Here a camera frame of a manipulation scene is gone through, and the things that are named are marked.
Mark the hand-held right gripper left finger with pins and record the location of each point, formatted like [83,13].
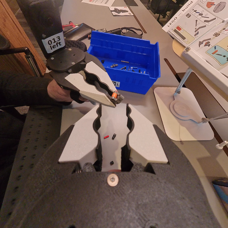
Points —
[80,142]

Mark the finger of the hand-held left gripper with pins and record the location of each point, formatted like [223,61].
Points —
[83,87]
[101,74]

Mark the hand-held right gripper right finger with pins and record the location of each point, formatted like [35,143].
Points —
[147,142]

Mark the orange connector piece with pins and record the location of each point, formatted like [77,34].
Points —
[114,95]

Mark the dark grey connector piece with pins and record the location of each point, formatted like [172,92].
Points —
[120,98]

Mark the person's left forearm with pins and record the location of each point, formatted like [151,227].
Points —
[23,89]

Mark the person's left hand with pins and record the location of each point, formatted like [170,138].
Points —
[57,92]

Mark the scattered small grey parts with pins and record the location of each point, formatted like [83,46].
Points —
[124,68]

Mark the blue plastic bin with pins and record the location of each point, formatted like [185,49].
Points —
[131,83]

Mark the black flat pouch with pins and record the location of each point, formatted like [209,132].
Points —
[80,32]

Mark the black perforated board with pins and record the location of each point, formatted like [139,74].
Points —
[35,142]

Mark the black chair armrest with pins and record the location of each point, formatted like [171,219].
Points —
[17,50]

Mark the wooden pillar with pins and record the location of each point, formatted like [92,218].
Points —
[10,23]

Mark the dark flat strip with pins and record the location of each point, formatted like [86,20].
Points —
[139,21]

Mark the paper sheet with red mark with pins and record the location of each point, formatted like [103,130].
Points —
[98,2]

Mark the small printed booklet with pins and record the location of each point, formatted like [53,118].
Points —
[121,10]

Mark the white stand peg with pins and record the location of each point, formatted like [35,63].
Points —
[221,144]

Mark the blue printed cardboard box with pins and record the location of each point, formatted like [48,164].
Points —
[221,192]

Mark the black office chair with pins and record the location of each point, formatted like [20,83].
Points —
[160,7]

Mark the white booklet holder board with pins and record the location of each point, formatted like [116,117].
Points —
[204,71]

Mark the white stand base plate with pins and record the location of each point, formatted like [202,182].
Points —
[187,131]

